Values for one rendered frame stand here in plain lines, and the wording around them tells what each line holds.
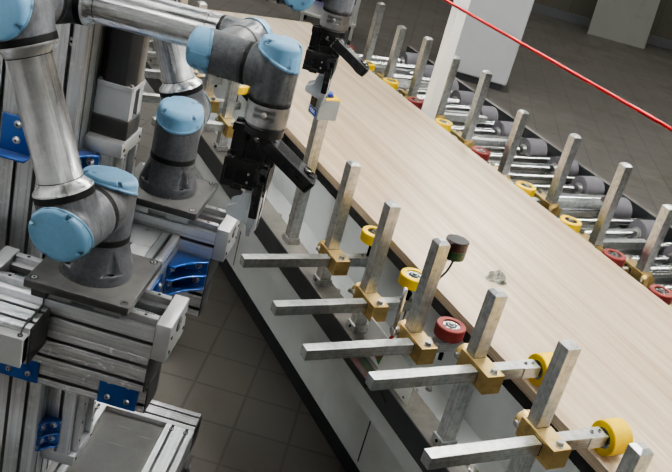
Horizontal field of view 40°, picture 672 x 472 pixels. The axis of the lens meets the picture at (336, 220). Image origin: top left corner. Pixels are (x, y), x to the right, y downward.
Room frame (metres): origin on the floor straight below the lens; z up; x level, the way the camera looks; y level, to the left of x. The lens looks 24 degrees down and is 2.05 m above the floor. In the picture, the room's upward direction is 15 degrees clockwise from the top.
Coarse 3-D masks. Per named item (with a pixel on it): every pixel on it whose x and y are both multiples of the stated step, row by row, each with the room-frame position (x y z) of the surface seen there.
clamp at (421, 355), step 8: (400, 328) 2.09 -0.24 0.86; (400, 336) 2.08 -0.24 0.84; (408, 336) 2.06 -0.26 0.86; (416, 336) 2.05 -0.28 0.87; (424, 336) 2.06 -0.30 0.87; (416, 344) 2.02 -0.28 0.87; (432, 344) 2.04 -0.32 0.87; (416, 352) 2.01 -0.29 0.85; (424, 352) 2.00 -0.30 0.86; (432, 352) 2.02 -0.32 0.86; (416, 360) 2.01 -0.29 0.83; (424, 360) 2.01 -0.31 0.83; (432, 360) 2.02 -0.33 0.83
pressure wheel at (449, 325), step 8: (440, 320) 2.10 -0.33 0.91; (448, 320) 2.12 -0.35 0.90; (456, 320) 2.13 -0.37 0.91; (440, 328) 2.07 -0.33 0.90; (448, 328) 2.07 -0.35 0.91; (456, 328) 2.09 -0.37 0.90; (464, 328) 2.09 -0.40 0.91; (440, 336) 2.07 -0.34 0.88; (448, 336) 2.06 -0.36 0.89; (456, 336) 2.06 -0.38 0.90; (440, 352) 2.09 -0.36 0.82
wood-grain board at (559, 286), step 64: (384, 128) 3.55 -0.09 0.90; (384, 192) 2.88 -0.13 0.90; (448, 192) 3.04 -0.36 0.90; (512, 192) 3.21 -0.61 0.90; (512, 256) 2.64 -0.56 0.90; (576, 256) 2.78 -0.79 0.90; (512, 320) 2.22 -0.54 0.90; (576, 320) 2.32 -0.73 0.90; (640, 320) 2.43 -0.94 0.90; (576, 384) 1.98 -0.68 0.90; (640, 384) 2.06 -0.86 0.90
